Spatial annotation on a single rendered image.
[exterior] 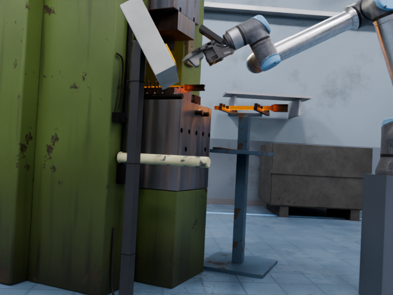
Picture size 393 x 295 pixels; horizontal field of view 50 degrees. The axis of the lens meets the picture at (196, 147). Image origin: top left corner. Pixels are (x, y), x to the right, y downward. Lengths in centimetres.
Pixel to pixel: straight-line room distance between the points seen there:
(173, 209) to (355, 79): 481
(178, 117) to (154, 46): 61
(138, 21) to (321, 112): 491
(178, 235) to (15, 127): 92
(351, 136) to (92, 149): 490
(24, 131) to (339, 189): 378
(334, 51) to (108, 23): 481
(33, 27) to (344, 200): 391
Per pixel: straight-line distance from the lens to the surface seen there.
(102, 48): 201
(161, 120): 211
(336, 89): 639
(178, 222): 211
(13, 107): 218
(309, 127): 619
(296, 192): 499
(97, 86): 199
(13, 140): 217
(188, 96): 227
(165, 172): 209
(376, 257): 219
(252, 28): 180
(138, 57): 170
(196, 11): 242
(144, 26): 157
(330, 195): 510
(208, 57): 178
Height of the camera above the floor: 64
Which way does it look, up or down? 1 degrees up
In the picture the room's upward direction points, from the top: 3 degrees clockwise
